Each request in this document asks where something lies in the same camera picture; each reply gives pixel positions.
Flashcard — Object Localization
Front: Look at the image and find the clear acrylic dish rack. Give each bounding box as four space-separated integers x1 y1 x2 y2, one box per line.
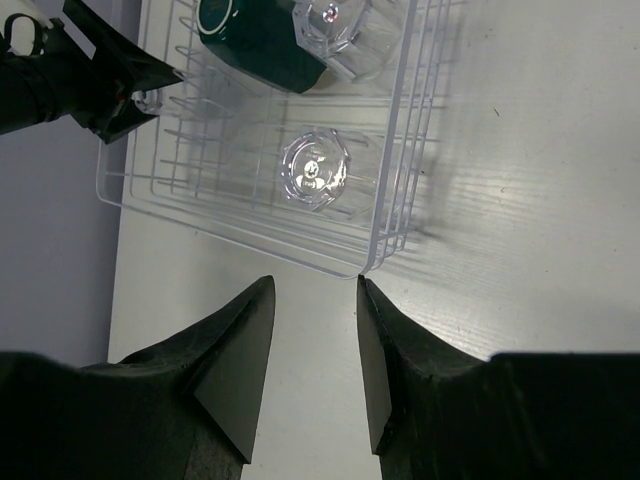
96 1 450 279

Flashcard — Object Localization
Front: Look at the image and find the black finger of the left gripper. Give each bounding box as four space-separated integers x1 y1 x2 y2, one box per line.
63 0 182 98
92 99 156 145

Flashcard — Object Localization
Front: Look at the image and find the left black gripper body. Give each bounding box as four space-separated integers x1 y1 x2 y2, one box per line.
1 17 125 134

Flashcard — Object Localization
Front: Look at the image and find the dark teal mug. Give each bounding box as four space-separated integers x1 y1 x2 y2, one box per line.
196 0 326 94

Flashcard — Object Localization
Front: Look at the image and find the small clear glass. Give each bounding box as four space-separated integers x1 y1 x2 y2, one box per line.
131 89 165 116

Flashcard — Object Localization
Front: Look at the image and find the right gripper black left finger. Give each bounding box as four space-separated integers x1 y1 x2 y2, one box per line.
1 276 275 479

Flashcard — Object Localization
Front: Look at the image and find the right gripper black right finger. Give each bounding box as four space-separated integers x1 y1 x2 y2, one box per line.
356 277 639 479

